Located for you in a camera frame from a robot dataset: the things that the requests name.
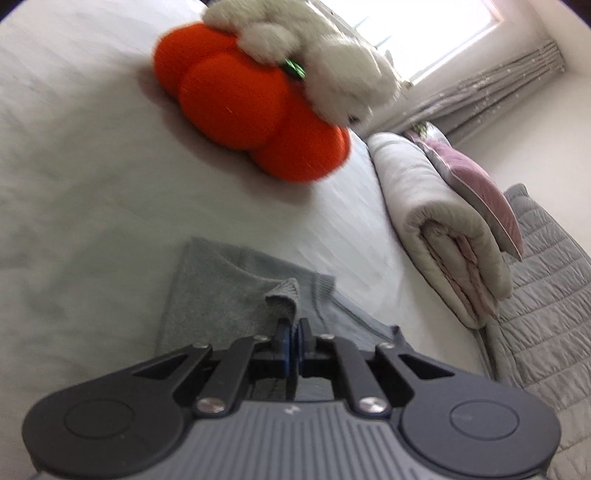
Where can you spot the white plush dog toy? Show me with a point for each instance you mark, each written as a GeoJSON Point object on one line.
{"type": "Point", "coordinates": [345, 79]}

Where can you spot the grey knit sweater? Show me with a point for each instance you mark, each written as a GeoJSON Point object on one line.
{"type": "Point", "coordinates": [223, 292]}

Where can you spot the white bed sheet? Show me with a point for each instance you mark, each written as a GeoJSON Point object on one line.
{"type": "Point", "coordinates": [102, 184]}

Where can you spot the pink pillow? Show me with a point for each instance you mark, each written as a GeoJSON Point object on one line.
{"type": "Point", "coordinates": [468, 179]}

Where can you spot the grey quilted bedspread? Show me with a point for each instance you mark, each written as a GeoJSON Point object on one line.
{"type": "Point", "coordinates": [540, 341]}

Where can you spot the folded white pink duvet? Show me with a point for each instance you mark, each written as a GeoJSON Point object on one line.
{"type": "Point", "coordinates": [447, 239]}

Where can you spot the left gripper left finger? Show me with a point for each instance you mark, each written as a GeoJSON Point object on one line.
{"type": "Point", "coordinates": [212, 383]}

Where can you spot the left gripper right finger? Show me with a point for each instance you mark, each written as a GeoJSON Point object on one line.
{"type": "Point", "coordinates": [386, 381]}

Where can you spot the orange plush pumpkin cushion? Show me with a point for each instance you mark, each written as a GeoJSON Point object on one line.
{"type": "Point", "coordinates": [245, 106]}

